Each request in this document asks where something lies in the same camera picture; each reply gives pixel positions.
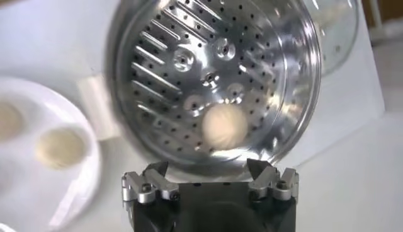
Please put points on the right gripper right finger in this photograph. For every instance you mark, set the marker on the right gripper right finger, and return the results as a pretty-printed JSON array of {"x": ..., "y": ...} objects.
[{"x": 274, "y": 186}]

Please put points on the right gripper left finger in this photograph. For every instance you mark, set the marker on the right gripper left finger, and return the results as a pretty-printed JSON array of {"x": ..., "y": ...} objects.
[{"x": 148, "y": 189}]

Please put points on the white steamed baozi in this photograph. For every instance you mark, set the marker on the white steamed baozi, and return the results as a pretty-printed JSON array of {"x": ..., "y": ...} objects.
[
  {"x": 224, "y": 126},
  {"x": 9, "y": 121},
  {"x": 60, "y": 148}
]

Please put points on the stainless steel steamer basket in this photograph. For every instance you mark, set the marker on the stainless steel steamer basket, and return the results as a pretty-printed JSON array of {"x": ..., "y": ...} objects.
[{"x": 252, "y": 63}]

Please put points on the large white round plate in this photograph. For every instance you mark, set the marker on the large white round plate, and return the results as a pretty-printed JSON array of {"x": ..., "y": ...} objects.
[{"x": 47, "y": 195}]

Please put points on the round glass pot lid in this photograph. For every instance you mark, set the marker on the round glass pot lid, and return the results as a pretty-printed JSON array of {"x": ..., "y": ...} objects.
[{"x": 337, "y": 38}]

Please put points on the white side table with cloth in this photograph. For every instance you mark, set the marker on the white side table with cloth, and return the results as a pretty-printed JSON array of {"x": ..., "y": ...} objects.
[{"x": 390, "y": 31}]

